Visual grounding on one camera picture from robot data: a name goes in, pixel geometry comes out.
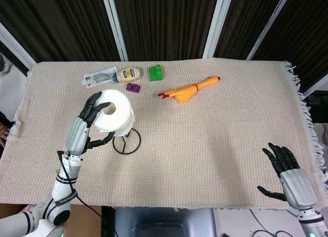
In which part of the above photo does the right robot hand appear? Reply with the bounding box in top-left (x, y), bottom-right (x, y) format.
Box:
top-left (257, 142), bottom-right (318, 210)

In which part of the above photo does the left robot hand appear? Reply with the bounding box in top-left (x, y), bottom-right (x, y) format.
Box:
top-left (65, 91), bottom-right (116, 155)

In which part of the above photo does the white paper towel roll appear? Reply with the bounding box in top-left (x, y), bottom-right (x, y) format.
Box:
top-left (93, 89), bottom-right (136, 137)

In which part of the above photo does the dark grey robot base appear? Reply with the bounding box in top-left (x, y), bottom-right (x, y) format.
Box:
top-left (101, 205), bottom-right (218, 237)

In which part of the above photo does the white printed packet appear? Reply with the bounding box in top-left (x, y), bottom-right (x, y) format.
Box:
top-left (81, 66), bottom-right (118, 89)

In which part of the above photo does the purple toy building block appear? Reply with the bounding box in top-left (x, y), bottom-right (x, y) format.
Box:
top-left (126, 82), bottom-right (141, 94)

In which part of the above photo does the mayonnaise squeeze bottle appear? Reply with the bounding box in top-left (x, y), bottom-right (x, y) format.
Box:
top-left (111, 67), bottom-right (142, 83)

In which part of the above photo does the green toy building block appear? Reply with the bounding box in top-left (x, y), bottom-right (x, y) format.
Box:
top-left (149, 64), bottom-right (164, 82)

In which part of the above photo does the beige waffle-weave tablecloth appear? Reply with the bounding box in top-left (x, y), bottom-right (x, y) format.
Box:
top-left (0, 58), bottom-right (328, 210)

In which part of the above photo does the orange rubber chicken toy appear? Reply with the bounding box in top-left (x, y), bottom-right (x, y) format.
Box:
top-left (157, 76), bottom-right (221, 105)

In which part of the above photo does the black wire paper holder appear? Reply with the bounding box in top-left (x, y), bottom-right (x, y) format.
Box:
top-left (112, 127), bottom-right (142, 155)

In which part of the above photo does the black floor cable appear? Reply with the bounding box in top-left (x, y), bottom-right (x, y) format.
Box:
top-left (250, 208), bottom-right (304, 237)

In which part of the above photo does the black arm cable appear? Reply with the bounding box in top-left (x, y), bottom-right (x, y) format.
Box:
top-left (56, 150), bottom-right (118, 237)

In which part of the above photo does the white partition frame post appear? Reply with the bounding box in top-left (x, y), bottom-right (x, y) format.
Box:
top-left (100, 0), bottom-right (129, 62)
top-left (0, 22), bottom-right (37, 74)
top-left (202, 0), bottom-right (234, 59)
top-left (246, 0), bottom-right (293, 60)

